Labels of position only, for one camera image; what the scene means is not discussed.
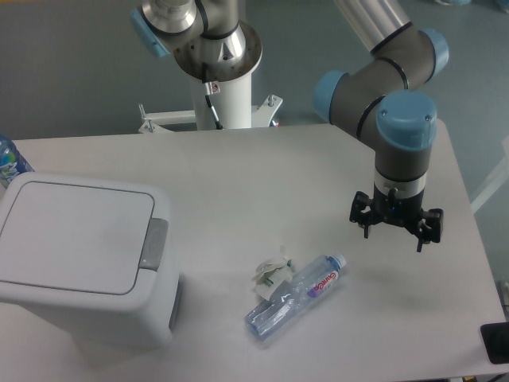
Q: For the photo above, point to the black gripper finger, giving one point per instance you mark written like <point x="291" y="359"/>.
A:
<point x="428" y="227"/>
<point x="363" y="212"/>

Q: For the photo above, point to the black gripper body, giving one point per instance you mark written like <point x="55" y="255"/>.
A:
<point x="400" y="212"/>

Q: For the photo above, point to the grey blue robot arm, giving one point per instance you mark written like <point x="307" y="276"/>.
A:
<point x="380" y="105"/>

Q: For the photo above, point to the white plastic trash can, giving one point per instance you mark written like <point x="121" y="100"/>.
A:
<point x="142" y="317"/>

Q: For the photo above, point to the white trash can lid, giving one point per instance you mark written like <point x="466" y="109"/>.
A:
<point x="71" y="237"/>

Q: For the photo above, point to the crushed clear plastic bottle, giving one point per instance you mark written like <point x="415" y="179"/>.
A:
<point x="292" y="298"/>

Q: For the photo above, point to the crumpled white paper wrapper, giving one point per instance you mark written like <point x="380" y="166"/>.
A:
<point x="272" y="273"/>

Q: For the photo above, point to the black device at edge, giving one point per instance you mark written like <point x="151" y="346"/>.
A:
<point x="495" y="337"/>

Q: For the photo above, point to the grey lid push button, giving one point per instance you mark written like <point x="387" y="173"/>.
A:
<point x="154" y="244"/>

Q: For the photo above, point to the blue labelled drink bottle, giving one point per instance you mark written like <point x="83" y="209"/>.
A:
<point x="13" y="162"/>

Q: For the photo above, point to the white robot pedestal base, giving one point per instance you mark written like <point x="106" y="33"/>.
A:
<point x="219" y="72"/>

